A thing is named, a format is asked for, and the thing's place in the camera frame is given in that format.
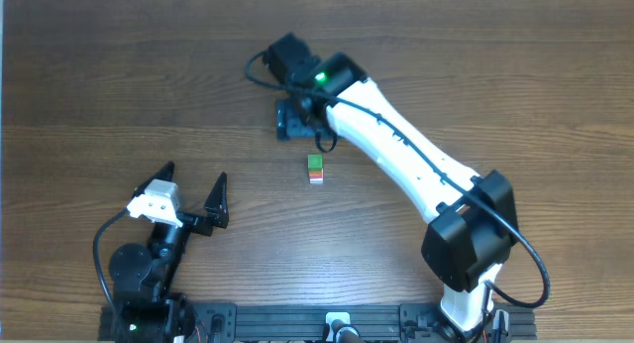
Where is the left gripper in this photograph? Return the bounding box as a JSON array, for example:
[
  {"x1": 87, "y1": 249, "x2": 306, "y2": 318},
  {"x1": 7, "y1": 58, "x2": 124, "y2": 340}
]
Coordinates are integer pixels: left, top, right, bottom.
[{"x1": 132, "y1": 161, "x2": 231, "y2": 238}]

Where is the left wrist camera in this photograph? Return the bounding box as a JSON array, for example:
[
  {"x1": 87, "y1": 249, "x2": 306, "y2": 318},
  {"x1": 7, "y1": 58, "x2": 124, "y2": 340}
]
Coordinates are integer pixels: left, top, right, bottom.
[{"x1": 126, "y1": 178, "x2": 181, "y2": 229}]

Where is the mounting rail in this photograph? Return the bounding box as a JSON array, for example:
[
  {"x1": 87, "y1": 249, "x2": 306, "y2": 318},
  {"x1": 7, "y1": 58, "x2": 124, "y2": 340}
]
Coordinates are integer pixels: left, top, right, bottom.
[{"x1": 98, "y1": 302, "x2": 538, "y2": 342}]

